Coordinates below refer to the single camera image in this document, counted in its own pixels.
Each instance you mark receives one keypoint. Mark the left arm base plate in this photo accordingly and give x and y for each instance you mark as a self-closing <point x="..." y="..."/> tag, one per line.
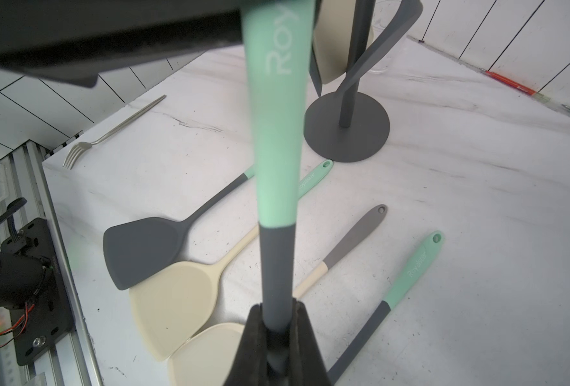
<point x="38" y="293"/>

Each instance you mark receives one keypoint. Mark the silver fork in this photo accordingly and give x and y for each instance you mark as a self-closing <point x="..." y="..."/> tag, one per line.
<point x="80" y="148"/>

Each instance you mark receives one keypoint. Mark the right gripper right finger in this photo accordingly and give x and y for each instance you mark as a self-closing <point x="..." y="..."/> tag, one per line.
<point x="305" y="364"/>

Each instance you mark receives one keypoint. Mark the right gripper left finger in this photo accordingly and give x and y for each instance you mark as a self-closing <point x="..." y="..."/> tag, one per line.
<point x="250" y="362"/>

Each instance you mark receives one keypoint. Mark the grey utensil rack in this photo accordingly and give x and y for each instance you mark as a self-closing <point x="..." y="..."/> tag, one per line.
<point x="352" y="126"/>

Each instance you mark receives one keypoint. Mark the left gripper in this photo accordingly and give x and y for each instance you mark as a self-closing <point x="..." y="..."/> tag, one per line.
<point x="74" y="41"/>

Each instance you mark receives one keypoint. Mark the beige spoon green handle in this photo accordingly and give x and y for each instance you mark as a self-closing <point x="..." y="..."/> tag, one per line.
<point x="331" y="41"/>

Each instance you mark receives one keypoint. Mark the beige spatula green handle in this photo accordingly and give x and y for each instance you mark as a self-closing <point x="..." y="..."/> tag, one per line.
<point x="170" y="307"/>

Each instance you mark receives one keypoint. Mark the grey utensil green handle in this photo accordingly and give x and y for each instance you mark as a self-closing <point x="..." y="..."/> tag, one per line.
<point x="414" y="268"/>

